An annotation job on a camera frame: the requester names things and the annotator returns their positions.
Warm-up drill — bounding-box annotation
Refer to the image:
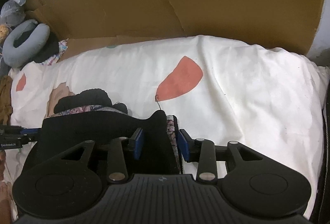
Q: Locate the teddy bear print storage bag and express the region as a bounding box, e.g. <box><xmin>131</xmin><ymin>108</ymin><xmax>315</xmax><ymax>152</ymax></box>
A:
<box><xmin>22</xmin><ymin>110</ymin><xmax>182</xmax><ymax>181</ymax></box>

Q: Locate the black garment with white logo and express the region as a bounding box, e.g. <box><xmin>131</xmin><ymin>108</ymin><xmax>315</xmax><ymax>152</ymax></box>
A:
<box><xmin>54</xmin><ymin>88</ymin><xmax>128</xmax><ymax>114</ymax></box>

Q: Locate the brown garment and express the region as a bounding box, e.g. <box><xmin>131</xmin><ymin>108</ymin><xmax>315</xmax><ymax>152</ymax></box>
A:
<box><xmin>0</xmin><ymin>76</ymin><xmax>13</xmax><ymax>126</ymax></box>

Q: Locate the white patterned bed sheet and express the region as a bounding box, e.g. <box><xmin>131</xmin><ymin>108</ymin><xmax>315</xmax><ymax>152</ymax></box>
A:
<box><xmin>1</xmin><ymin>36</ymin><xmax>329</xmax><ymax>223</ymax></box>

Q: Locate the grey neck pillow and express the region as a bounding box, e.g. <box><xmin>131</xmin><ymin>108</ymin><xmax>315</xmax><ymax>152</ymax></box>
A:
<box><xmin>2</xmin><ymin>19</ymin><xmax>50</xmax><ymax>68</ymax></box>

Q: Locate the brown cardboard box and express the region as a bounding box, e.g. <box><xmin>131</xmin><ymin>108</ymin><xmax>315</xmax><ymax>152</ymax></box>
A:
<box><xmin>27</xmin><ymin>0</ymin><xmax>324</xmax><ymax>55</ymax></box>

